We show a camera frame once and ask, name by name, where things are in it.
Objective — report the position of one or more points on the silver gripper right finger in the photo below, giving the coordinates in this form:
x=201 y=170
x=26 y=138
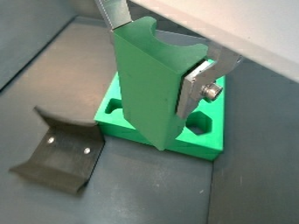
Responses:
x=197 y=84

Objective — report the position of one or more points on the black arch holder bracket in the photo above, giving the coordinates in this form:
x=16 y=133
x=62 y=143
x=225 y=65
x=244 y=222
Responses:
x=65 y=156

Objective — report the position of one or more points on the green arch block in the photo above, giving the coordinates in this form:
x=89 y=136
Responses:
x=150 y=67

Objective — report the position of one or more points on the green shape sorter board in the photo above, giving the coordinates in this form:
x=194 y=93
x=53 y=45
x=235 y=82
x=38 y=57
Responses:
x=200 y=139

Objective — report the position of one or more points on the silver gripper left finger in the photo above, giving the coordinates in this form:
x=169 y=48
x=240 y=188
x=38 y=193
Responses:
x=114 y=12

